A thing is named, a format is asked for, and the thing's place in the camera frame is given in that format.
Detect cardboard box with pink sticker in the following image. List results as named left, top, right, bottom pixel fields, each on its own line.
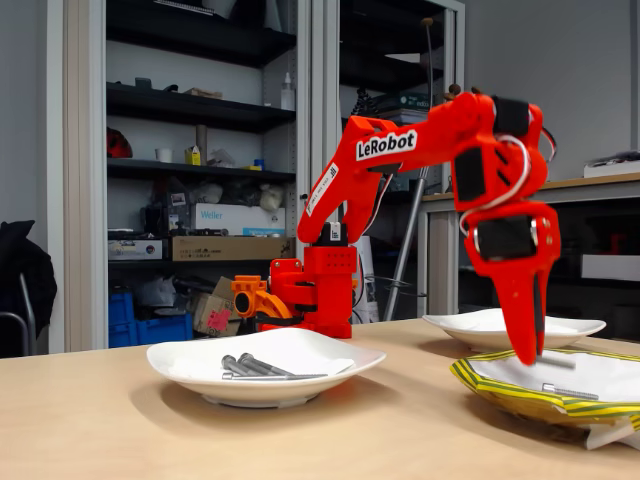
left=192, top=291, right=241, bottom=338

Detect red black helmet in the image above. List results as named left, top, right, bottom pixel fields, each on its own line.
left=106, top=126, right=134, bottom=160

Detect grey sideboard with wooden top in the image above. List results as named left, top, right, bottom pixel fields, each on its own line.
left=417, top=172, right=640, bottom=326

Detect stack of papers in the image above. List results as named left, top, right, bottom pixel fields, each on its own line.
left=382, top=108, right=430, bottom=125

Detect yellow green striped paper plate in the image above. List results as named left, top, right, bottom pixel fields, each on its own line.
left=448, top=348, right=640, bottom=451

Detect long brown cardboard box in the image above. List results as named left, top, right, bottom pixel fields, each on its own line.
left=171, top=235, right=297, bottom=262

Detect grey metal shelving cabinet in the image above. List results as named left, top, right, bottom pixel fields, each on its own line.
left=47, top=0, right=314, bottom=354
left=310, top=0, right=467, bottom=322

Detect white flat box with cables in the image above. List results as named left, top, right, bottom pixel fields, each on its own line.
left=583, top=151, right=640, bottom=180

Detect green flat box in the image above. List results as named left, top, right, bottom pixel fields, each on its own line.
left=374, top=92, right=432, bottom=112

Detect tall blue plastic crate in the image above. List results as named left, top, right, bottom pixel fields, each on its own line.
left=108, top=291, right=137, bottom=350

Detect crumpled white paper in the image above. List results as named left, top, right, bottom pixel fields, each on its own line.
left=206, top=148, right=237, bottom=169

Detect white printed box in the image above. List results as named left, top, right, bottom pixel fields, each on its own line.
left=108, top=239, right=164, bottom=261

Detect white Weller box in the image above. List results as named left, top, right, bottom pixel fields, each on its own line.
left=194, top=202, right=287, bottom=237

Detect orange table clamp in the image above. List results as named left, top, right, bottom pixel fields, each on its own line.
left=230, top=274, right=295, bottom=322

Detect white stuffed bag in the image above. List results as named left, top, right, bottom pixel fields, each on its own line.
left=259, top=183, right=286, bottom=212

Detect white plastic bottle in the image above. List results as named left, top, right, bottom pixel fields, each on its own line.
left=280, top=72, right=297, bottom=112

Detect white square ceramic plate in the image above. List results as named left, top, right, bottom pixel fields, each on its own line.
left=422, top=308, right=608, bottom=354
left=146, top=327, right=389, bottom=409

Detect low blue plastic crate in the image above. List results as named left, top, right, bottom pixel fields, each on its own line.
left=134, top=313, right=195, bottom=346

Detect white cardboard box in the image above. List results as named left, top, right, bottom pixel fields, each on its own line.
left=580, top=253, right=640, bottom=282

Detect metal coat stand wooden knobs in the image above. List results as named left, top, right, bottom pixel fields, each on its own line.
left=382, top=16, right=485, bottom=322

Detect black flexible tripod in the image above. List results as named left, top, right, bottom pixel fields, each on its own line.
left=351, top=87, right=379, bottom=119

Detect grey metal chair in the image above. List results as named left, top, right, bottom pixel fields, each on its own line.
left=0, top=272, right=39, bottom=358

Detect white red servo cable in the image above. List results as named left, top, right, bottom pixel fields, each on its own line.
left=458, top=133, right=533, bottom=237
left=541, top=126, right=558, bottom=165

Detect black jacket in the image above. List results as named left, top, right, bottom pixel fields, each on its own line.
left=0, top=219, right=58, bottom=341

